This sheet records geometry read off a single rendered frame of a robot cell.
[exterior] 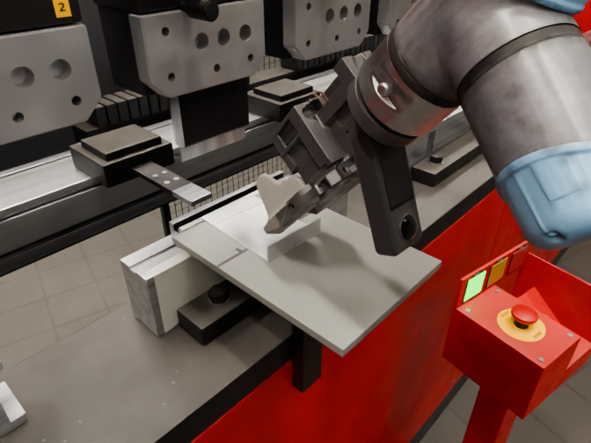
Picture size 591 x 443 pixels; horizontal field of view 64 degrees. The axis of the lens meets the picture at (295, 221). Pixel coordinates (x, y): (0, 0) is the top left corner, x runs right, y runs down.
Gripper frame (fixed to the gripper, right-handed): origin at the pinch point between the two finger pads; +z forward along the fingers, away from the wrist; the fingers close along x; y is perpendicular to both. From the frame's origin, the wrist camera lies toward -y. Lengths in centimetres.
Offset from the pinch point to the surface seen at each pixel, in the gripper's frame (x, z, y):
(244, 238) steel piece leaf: 3.4, 5.8, 1.9
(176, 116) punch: 5.4, 0.9, 17.0
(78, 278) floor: -13, 175, 48
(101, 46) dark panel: -9, 36, 54
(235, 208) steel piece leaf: 0.0, 9.8, 6.7
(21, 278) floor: 5, 186, 61
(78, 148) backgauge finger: 8.1, 26.6, 30.0
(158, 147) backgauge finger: -1.1, 21.4, 23.6
